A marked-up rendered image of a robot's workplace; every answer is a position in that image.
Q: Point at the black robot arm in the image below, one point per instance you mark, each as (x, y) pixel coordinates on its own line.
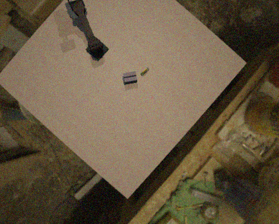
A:
(94, 44)

